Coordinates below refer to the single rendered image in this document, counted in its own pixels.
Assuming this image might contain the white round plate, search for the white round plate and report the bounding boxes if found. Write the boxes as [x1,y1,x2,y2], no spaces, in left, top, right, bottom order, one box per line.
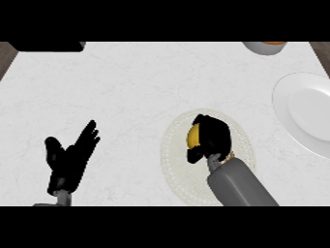
[271,72,330,162]

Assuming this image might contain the black appliance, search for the black appliance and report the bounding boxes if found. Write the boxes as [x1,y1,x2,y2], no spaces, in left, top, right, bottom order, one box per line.
[7,41,87,53]

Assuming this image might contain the grey bowl with orange content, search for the grey bowl with orange content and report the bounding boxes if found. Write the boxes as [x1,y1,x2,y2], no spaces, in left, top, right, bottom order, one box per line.
[242,41,287,56]

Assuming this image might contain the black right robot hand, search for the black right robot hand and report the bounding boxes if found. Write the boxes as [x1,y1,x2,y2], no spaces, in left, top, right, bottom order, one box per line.
[186,113,234,165]

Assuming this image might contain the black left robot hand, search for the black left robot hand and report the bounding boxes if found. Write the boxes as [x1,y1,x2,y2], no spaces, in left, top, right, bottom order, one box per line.
[43,119,102,197]

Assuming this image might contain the yellow lemon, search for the yellow lemon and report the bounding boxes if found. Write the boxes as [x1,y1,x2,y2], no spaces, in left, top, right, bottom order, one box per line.
[186,122,203,150]

